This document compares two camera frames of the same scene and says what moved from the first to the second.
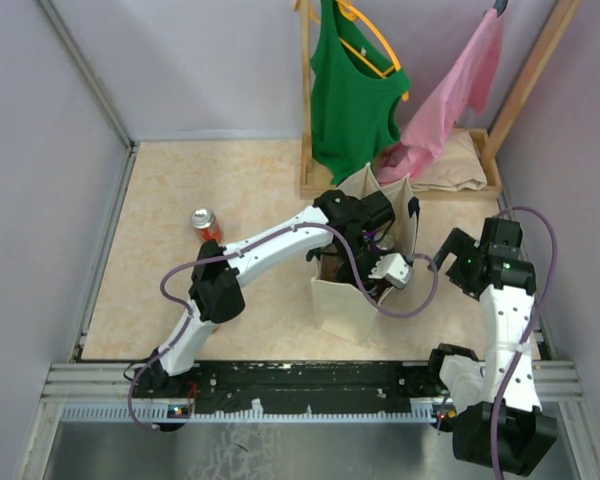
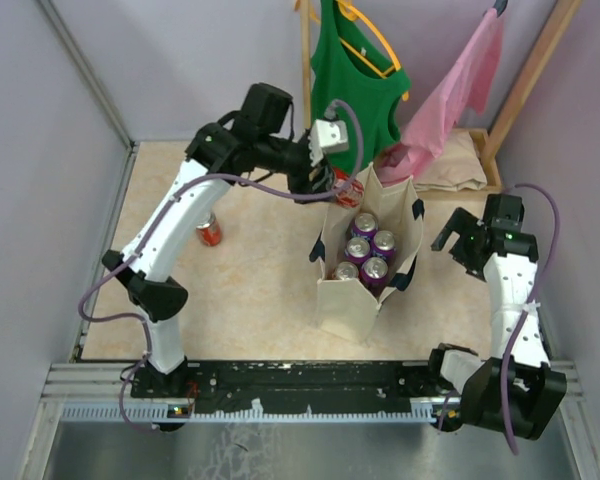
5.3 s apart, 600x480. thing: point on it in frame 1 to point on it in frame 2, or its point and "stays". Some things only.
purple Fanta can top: [386, 243] stays
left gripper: [368, 282] to [303, 183]
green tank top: [356, 90] stays
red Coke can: [207, 225] stays
